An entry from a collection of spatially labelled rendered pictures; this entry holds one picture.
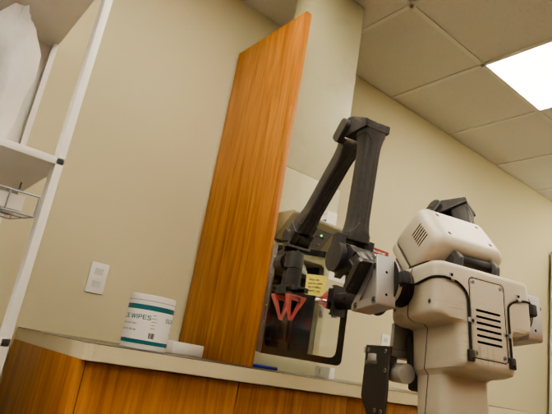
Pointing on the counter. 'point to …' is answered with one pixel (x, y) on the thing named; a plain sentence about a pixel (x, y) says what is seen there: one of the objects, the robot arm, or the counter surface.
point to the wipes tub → (148, 323)
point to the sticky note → (315, 284)
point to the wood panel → (246, 198)
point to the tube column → (324, 81)
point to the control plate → (320, 239)
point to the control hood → (293, 221)
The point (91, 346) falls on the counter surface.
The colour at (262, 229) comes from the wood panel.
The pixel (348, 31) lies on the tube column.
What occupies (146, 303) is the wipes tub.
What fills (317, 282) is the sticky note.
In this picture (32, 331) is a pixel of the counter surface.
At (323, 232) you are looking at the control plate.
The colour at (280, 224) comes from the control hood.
